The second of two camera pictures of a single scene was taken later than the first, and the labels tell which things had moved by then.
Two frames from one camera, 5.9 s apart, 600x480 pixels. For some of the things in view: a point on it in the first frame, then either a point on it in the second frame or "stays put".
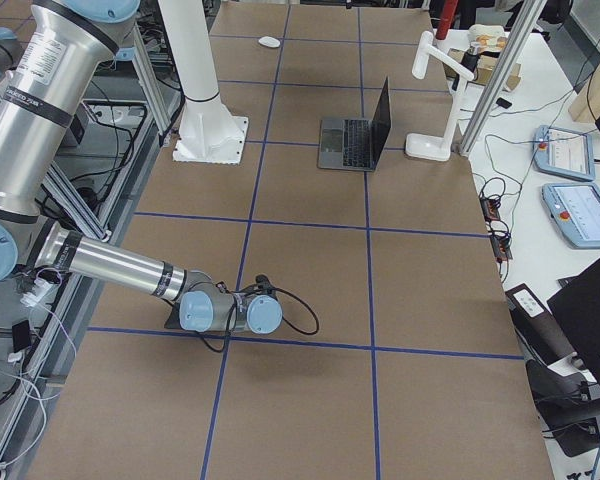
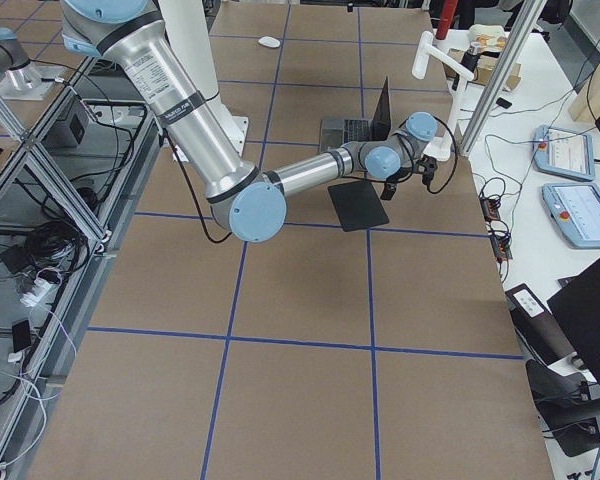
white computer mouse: [269, 41] stays put
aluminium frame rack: [26, 318] stays put
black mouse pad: [173, 321] -> [357, 205]
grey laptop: [355, 144] stays put
